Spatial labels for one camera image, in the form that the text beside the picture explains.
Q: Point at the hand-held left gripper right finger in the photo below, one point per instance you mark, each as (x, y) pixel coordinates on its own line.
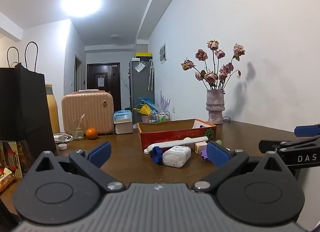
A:
(217, 155)

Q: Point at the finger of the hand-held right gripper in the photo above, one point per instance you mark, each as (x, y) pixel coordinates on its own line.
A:
(272, 145)
(306, 130)

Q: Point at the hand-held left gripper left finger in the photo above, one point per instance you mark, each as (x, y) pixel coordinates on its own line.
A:
(100, 153)

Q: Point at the purple bottle cap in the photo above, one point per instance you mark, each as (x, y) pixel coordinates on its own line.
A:
(204, 154)

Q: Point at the small green cap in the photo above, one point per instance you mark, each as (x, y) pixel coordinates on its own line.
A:
(218, 142)

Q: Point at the small cream block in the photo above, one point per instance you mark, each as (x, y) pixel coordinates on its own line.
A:
(200, 147)

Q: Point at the white plastic pill container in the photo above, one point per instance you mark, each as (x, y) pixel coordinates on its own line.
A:
(175, 158)

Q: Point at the white lint brush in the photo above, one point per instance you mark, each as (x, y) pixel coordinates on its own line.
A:
(175, 143)

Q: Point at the red cardboard box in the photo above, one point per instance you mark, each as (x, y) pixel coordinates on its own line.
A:
(170, 137)

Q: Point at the blue bottle cap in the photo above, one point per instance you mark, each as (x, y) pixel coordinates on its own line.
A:
(157, 155)

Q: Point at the orange fruit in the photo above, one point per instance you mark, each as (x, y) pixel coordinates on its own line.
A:
(91, 133)

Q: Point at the clear glass cup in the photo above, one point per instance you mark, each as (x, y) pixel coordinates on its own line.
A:
(78, 133)

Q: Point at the white storage box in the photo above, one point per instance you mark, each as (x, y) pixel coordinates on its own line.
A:
(123, 127)

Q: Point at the small white lid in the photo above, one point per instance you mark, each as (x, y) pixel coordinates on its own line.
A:
(62, 146)

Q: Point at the black eyeglasses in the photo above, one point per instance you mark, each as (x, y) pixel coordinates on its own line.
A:
(226, 117)

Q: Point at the blue tissue pack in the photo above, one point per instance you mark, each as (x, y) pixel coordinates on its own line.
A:
(122, 116)

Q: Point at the pink ribbed suitcase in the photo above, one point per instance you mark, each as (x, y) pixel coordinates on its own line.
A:
(85, 112)

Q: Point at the pink textured vase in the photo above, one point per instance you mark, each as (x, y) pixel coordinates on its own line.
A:
(215, 107)

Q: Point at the yellow watering can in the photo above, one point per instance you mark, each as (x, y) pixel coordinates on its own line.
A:
(145, 110)

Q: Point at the yellow thermos bottle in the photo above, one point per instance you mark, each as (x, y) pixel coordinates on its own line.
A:
(53, 112)

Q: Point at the blue folding rack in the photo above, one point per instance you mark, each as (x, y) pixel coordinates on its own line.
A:
(145, 100)

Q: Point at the dark brown entrance door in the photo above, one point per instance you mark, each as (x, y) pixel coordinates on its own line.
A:
(110, 84)

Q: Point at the white paper on door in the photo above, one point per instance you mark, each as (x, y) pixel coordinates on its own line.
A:
(100, 81)

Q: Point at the purple decorative plant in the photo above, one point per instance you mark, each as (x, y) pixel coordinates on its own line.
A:
(164, 103)

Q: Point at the grey refrigerator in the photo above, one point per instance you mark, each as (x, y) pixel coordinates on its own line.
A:
(140, 87)

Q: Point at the bunch of dried pink roses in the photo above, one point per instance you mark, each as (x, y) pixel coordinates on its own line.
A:
(211, 77)

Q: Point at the side doorway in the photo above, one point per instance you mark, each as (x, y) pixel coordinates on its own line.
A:
(78, 72)

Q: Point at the gold snack packet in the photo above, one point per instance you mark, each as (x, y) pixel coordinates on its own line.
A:
(12, 154)

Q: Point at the black paper bag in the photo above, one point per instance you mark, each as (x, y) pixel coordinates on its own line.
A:
(22, 102)

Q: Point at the white hanging umbrella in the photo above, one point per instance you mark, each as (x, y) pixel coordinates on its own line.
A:
(151, 74)

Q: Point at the paper sheet on refrigerator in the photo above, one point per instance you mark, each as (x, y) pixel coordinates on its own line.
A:
(139, 67)

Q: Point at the red snack packet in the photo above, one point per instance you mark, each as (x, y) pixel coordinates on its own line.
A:
(6, 178)

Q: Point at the yellow box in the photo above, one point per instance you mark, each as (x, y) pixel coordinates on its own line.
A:
(143, 54)

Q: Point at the small ceiling lamp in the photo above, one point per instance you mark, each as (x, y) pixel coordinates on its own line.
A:
(115, 37)

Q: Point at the round ceiling light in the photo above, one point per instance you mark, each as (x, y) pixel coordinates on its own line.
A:
(81, 4)

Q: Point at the wall picture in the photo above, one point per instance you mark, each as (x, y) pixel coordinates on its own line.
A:
(163, 53)

